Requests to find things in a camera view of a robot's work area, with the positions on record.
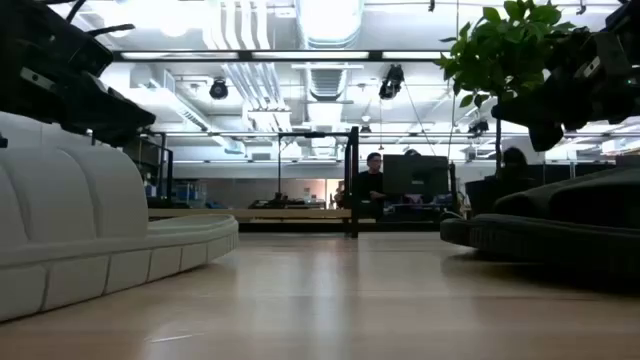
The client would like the dark computer monitor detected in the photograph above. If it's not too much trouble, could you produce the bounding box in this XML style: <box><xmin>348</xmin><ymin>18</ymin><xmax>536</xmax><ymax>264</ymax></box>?
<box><xmin>382</xmin><ymin>154</ymin><xmax>451</xmax><ymax>197</ymax></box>

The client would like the thin black metal stand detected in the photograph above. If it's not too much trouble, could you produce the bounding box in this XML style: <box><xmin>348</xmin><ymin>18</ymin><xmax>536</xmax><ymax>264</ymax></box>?
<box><xmin>276</xmin><ymin>130</ymin><xmax>351</xmax><ymax>201</ymax></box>

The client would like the black storage rack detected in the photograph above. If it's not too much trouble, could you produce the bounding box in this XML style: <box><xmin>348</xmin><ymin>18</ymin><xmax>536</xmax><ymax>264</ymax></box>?
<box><xmin>122</xmin><ymin>132</ymin><xmax>175</xmax><ymax>209</ymax></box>

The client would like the wooden shelf with black frame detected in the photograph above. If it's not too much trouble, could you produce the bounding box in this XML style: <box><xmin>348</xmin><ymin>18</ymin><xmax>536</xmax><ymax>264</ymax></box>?
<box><xmin>147</xmin><ymin>126</ymin><xmax>360</xmax><ymax>239</ymax></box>

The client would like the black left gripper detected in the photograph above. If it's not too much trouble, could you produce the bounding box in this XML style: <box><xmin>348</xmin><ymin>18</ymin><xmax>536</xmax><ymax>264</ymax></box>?
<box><xmin>0</xmin><ymin>47</ymin><xmax>156</xmax><ymax>149</ymax></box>

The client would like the green plant in black pot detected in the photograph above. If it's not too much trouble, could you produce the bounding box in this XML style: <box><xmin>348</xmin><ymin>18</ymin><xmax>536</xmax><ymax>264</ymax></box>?
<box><xmin>433</xmin><ymin>0</ymin><xmax>579</xmax><ymax>219</ymax></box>

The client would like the black office partition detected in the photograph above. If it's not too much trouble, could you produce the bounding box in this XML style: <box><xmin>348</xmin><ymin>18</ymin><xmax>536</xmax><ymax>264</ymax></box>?
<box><xmin>529</xmin><ymin>162</ymin><xmax>616</xmax><ymax>187</ymax></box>

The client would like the silver ventilation duct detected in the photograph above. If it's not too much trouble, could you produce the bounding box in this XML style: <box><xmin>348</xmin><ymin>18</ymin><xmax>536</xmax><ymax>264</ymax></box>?
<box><xmin>294</xmin><ymin>0</ymin><xmax>366</xmax><ymax>50</ymax></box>

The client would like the black rubber slide sandal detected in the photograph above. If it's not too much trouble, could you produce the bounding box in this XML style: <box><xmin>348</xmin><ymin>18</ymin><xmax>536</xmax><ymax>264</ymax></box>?
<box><xmin>439</xmin><ymin>167</ymin><xmax>640</xmax><ymax>284</ymax></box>
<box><xmin>492</xmin><ymin>189</ymin><xmax>551</xmax><ymax>218</ymax></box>

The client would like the overhead light bar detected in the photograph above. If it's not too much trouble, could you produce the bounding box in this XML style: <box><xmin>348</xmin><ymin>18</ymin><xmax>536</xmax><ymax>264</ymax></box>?
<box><xmin>112</xmin><ymin>48</ymin><xmax>454</xmax><ymax>63</ymax></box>

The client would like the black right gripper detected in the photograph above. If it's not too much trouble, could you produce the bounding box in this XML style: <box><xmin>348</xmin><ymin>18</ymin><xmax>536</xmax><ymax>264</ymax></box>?
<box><xmin>492</xmin><ymin>29</ymin><xmax>640</xmax><ymax>152</ymax></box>

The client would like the white rubber slide sandal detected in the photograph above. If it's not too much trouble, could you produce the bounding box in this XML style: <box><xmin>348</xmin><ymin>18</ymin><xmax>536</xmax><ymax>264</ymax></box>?
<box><xmin>0</xmin><ymin>110</ymin><xmax>240</xmax><ymax>324</ymax></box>

